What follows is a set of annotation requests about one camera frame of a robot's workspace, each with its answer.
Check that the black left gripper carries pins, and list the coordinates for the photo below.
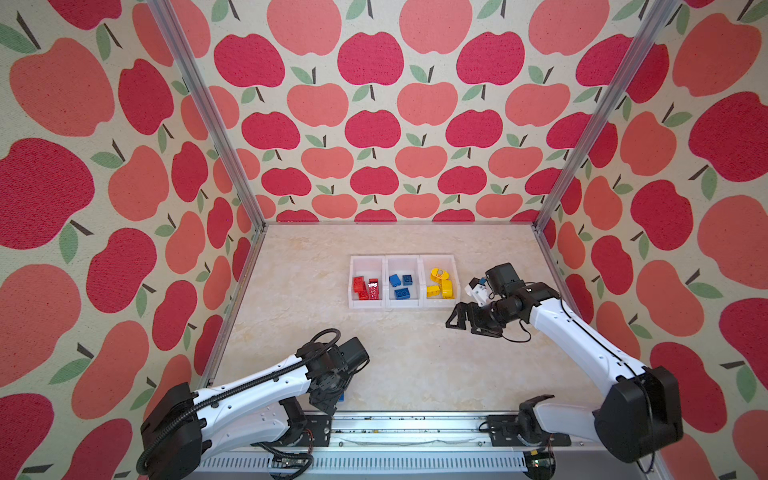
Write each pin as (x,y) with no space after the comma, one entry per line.
(326,401)

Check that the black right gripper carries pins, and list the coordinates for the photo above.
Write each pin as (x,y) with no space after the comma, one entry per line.
(472,322)

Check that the red lego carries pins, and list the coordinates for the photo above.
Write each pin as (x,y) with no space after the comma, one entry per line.
(360,288)
(373,289)

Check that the round yellow lego piece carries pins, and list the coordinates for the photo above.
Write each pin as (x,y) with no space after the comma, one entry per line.
(437,275)

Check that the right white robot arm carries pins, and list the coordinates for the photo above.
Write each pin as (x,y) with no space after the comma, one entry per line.
(640,413)

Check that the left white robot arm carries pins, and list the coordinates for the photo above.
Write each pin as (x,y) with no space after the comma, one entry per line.
(187,426)

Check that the right white plastic bin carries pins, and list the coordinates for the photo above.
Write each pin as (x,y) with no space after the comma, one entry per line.
(442,261)

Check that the white plastic bin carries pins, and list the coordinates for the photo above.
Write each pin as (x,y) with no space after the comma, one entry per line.
(442,261)
(368,266)
(403,265)

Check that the left white plastic bin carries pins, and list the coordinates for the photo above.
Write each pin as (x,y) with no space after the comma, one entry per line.
(368,266)

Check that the middle white plastic bin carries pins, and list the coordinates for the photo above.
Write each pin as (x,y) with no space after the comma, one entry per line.
(403,265)

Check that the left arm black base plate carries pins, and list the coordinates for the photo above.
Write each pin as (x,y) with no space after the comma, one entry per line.
(317,431)

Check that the aluminium front rail frame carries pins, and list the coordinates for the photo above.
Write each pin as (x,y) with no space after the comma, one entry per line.
(422,445)

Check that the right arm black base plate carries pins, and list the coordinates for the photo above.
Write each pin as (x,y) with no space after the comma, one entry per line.
(504,429)

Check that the right aluminium corner post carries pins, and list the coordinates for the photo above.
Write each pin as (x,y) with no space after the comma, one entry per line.
(657,18)

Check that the aluminium corner post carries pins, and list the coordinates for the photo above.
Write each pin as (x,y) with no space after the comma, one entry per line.
(657,18)
(173,33)

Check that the left aluminium corner post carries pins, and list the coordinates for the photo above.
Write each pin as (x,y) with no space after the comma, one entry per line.
(173,33)

